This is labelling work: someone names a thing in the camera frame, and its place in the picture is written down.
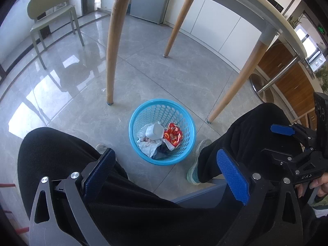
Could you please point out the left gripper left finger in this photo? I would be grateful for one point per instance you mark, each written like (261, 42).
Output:
(60, 214)

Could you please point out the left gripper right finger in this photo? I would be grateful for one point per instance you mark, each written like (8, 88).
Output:
(270, 214)

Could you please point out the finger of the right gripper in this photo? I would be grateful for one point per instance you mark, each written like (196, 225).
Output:
(284, 130)
(274, 159)

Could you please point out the red snack wrapper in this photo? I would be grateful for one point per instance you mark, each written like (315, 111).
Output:
(172, 136)

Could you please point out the white plastic bag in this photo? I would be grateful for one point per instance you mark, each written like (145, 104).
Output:
(146, 145)

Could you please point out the blue plastic snack bag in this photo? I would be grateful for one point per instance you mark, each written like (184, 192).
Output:
(161, 152)

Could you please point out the clear plastic cup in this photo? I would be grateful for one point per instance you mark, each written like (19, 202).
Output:
(155, 131)

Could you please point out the blue plastic trash basket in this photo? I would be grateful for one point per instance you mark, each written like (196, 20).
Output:
(163, 112)

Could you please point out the kitchen counter cabinets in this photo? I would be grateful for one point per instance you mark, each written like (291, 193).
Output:
(222, 31)

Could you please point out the person's right hand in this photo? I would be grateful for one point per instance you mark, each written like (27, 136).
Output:
(320, 183)

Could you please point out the wooden cabinet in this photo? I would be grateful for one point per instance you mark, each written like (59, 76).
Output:
(294, 87)

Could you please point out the metal bar stool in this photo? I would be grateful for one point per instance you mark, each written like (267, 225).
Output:
(262, 89)

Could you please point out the grey sneaker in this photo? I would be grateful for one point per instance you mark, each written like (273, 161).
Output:
(101, 148)

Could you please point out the teal sneaker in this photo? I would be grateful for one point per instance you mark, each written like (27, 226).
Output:
(192, 176)

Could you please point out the potted green plant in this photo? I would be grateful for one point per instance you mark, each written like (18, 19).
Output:
(295, 21)

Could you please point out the round white table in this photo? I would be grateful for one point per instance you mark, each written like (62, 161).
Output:
(268, 16)

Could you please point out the silver refrigerator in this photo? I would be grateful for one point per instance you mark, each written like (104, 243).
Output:
(149, 10)

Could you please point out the green chair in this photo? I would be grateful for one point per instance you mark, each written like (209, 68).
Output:
(45, 12)

